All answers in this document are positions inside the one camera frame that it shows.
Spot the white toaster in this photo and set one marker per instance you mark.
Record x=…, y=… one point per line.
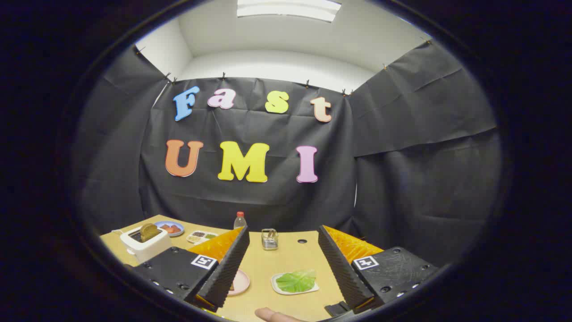
x=149, y=250

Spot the black backdrop cloth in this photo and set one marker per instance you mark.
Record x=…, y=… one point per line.
x=268, y=201

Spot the brown bread slice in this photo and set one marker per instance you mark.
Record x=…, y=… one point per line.
x=149, y=231

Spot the clear plastic water bottle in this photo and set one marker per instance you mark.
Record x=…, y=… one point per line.
x=240, y=222

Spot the ceiling light panel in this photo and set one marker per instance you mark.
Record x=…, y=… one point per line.
x=288, y=9

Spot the green lettuce leaf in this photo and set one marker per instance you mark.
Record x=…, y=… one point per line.
x=296, y=281

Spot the white divided condiment tray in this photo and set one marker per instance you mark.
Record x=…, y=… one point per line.
x=201, y=236

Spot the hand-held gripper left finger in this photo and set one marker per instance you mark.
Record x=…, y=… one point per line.
x=232, y=261

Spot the pink round plate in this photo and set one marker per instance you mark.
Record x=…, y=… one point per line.
x=242, y=282

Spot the white square plate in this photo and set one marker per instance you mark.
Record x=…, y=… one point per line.
x=279, y=290

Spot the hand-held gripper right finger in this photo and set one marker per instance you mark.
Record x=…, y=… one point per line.
x=337, y=264

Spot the red food pieces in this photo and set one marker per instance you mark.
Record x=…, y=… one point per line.
x=170, y=228

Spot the blue plate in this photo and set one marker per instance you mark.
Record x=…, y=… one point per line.
x=176, y=232

